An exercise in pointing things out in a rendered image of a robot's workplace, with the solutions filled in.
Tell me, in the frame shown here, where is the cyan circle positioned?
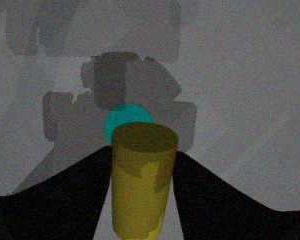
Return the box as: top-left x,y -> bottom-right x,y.
103,103 -> 153,144

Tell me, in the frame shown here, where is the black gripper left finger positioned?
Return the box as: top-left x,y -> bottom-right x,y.
0,147 -> 113,240

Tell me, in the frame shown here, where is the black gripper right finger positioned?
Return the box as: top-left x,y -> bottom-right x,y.
173,151 -> 300,240

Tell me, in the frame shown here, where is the yellow cylinder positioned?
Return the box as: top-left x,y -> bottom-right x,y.
111,121 -> 179,240

